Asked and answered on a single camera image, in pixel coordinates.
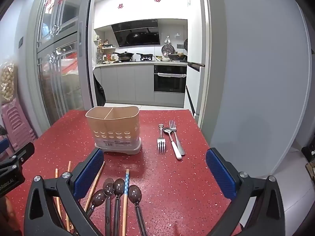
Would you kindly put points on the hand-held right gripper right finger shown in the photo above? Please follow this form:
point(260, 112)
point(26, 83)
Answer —
point(221, 174)

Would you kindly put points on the dark clutter on floor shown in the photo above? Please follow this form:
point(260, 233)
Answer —
point(309, 159)

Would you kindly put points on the seasoning rack with bottles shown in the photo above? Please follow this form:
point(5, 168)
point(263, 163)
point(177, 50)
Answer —
point(105, 51)

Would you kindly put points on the round metal steamer rack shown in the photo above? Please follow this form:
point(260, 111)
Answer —
point(166, 49)
point(185, 44)

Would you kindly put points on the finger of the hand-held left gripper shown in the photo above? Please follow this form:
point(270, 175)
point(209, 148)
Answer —
point(3, 145)
point(21, 155)

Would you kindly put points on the beige cutlery holder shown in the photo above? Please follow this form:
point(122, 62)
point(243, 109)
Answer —
point(113, 127)

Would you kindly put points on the black frying pan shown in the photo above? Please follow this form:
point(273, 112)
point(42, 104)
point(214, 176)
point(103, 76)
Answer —
point(145, 55)

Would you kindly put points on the black range hood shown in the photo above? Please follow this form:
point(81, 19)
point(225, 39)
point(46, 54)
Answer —
point(137, 33)

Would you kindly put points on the sliding glass door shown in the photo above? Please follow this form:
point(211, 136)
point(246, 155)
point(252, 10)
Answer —
point(61, 54)

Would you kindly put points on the clear bag of nuts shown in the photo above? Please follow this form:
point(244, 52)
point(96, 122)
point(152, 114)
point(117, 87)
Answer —
point(7, 83)

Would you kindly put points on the stack of pink stools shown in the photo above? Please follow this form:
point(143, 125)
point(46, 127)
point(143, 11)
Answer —
point(17, 125)

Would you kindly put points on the steel fork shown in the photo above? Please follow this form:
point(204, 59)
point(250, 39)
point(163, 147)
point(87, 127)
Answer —
point(161, 143)
point(179, 143)

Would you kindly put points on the white refrigerator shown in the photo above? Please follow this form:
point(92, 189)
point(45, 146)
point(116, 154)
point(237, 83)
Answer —
point(196, 54)

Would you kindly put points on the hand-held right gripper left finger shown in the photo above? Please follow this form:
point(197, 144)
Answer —
point(88, 174)

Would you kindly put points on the grey wall switch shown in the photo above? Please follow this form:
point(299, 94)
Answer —
point(21, 42)

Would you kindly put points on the black built-in oven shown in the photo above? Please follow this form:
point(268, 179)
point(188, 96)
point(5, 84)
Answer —
point(169, 81)

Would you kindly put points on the dark brown plastic spoon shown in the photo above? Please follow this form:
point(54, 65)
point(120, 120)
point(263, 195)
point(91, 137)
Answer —
point(134, 193)
point(99, 198)

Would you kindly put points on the blue patterned chopstick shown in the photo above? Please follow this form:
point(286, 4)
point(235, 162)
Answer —
point(126, 184)

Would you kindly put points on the black trash bag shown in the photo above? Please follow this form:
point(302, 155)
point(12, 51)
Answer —
point(99, 91)

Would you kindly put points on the black wok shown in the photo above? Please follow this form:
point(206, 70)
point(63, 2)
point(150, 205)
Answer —
point(125, 54)

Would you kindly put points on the dark cooking pot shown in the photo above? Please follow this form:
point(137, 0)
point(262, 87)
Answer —
point(176, 56)

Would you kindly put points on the plain brown wooden chopstick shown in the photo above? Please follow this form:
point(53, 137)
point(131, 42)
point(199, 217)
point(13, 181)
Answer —
point(95, 188)

